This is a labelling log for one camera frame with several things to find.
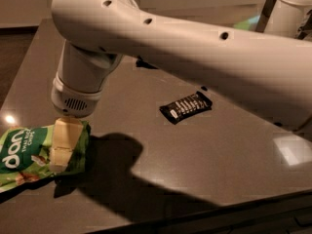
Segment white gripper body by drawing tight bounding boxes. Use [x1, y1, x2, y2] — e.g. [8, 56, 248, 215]
[51, 41, 123, 118]

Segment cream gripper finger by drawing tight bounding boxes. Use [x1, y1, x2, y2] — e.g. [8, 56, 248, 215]
[49, 117, 83, 173]

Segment green rice chip bag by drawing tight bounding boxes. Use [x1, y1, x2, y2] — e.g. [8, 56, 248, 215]
[0, 120, 91, 193]

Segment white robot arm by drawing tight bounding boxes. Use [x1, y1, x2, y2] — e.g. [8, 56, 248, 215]
[51, 0, 312, 139]

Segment blue white snack bag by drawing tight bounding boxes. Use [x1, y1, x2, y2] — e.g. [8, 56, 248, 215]
[136, 57, 155, 69]

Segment black rxbar chocolate bar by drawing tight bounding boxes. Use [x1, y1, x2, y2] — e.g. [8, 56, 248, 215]
[159, 92, 213, 125]

